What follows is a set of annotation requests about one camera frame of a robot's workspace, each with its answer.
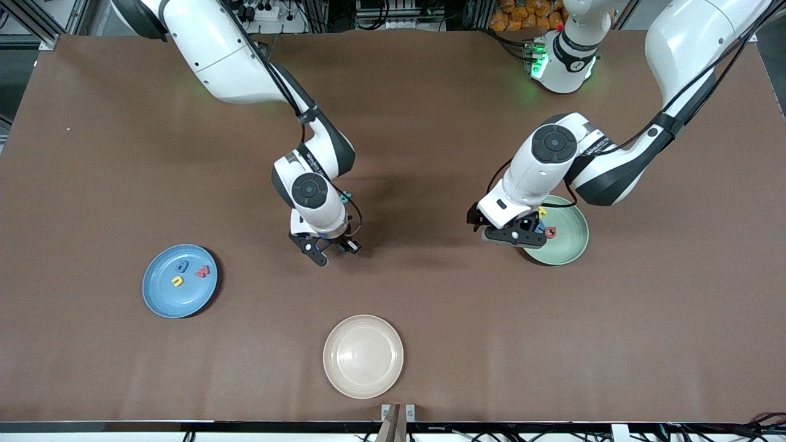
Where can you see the red foam letter w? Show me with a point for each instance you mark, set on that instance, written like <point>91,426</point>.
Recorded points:
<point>201,271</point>

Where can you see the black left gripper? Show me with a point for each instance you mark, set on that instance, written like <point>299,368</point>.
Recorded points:
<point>532,222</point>

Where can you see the beige round plate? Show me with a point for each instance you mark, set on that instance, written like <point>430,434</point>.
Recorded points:
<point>362,356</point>

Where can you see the white paper label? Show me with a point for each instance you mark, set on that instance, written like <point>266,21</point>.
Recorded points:
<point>620,433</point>

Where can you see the bag of oranges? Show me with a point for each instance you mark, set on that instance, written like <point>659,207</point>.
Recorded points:
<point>528,15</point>

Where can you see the black table edge rail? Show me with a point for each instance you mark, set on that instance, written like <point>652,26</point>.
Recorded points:
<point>245,426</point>

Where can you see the blue foam letter a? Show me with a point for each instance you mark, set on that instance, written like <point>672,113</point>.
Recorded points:
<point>178,267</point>

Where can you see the pink foam letter Q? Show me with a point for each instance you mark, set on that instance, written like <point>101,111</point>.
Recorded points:
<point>552,236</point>

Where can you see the blue round plate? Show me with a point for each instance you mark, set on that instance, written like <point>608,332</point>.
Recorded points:
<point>178,301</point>

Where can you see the brown table cover sheet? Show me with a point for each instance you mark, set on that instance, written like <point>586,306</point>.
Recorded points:
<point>552,344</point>

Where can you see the white power strip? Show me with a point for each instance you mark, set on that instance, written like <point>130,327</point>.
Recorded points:
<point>270,9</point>

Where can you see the pale green round plate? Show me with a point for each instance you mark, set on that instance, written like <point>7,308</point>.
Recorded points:
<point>568,239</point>

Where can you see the tan upright post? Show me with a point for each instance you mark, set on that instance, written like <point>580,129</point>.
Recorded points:
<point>393,430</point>

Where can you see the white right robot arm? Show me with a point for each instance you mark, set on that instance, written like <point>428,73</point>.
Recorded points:
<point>215,49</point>

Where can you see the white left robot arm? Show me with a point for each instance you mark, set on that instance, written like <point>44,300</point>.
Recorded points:
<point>534,178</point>

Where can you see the aluminium frame profile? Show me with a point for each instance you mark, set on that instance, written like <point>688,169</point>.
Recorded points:
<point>49,42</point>

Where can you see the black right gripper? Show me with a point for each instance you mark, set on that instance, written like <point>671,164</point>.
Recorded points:
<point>339,241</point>

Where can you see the small metal edge bracket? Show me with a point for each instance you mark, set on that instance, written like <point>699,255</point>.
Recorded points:
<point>387,411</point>

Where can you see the long white socket strip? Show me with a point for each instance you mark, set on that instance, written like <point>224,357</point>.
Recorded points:
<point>399,23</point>

